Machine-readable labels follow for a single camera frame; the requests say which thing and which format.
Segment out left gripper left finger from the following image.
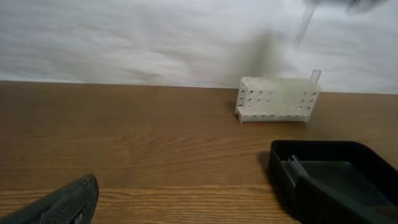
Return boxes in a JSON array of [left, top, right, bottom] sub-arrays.
[[0, 173, 100, 224]]

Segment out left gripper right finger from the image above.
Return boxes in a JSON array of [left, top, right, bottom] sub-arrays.
[[295, 175, 398, 224]]

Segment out black tray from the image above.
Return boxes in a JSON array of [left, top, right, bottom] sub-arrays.
[[269, 139, 398, 224]]

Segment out clear test tube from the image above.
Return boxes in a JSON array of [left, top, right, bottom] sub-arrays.
[[287, 154, 308, 178], [294, 2, 318, 46], [310, 69, 322, 85]]

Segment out white test tube rack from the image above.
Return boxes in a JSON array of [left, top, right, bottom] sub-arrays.
[[234, 76, 321, 124]]

